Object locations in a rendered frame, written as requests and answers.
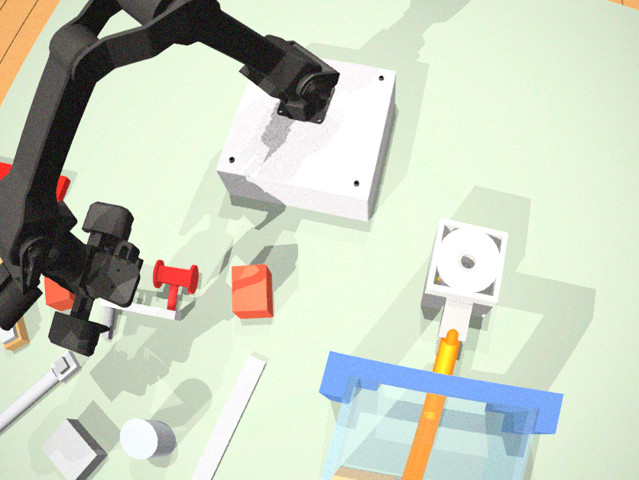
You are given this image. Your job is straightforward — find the white flat bar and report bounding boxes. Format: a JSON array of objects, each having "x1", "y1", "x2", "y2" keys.
[{"x1": 190, "y1": 355, "x2": 267, "y2": 480}]

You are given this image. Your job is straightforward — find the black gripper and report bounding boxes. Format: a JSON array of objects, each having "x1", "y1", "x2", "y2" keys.
[{"x1": 48, "y1": 201, "x2": 134, "y2": 357}]

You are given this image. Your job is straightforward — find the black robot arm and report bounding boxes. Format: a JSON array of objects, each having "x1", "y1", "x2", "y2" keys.
[{"x1": 0, "y1": 0, "x2": 340, "y2": 331}]

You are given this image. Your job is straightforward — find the red-orange box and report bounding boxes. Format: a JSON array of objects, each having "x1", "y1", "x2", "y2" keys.
[
  {"x1": 232, "y1": 264, "x2": 273, "y2": 319},
  {"x1": 44, "y1": 277, "x2": 76, "y2": 311}
]

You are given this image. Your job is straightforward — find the white cylinder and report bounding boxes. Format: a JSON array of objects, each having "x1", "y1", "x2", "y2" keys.
[{"x1": 120, "y1": 419, "x2": 176, "y2": 459}]

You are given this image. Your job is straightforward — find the blue flat bar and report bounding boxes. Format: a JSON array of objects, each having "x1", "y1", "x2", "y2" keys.
[{"x1": 325, "y1": 351, "x2": 564, "y2": 412}]

